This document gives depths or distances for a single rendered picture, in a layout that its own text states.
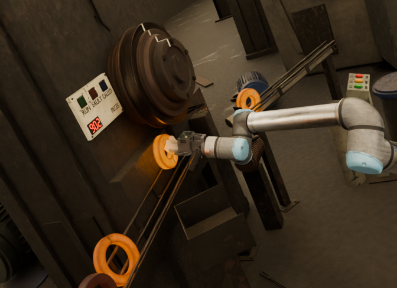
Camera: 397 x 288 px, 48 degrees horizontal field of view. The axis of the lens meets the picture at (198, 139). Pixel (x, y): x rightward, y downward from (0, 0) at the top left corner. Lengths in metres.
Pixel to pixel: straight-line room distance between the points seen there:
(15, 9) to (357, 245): 1.82
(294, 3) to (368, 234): 2.72
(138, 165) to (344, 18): 3.01
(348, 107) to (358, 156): 0.18
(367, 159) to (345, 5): 2.98
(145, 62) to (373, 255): 1.37
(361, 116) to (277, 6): 3.12
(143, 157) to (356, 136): 0.87
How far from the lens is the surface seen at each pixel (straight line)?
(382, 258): 2.27
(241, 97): 2.43
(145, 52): 1.88
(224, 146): 1.79
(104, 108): 1.82
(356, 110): 1.59
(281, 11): 4.60
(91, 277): 1.50
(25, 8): 1.71
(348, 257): 2.31
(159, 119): 1.89
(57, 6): 1.84
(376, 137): 1.57
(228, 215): 1.74
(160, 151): 1.89
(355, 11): 4.39
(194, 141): 1.84
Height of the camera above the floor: 1.51
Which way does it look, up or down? 21 degrees down
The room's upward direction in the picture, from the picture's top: 24 degrees counter-clockwise
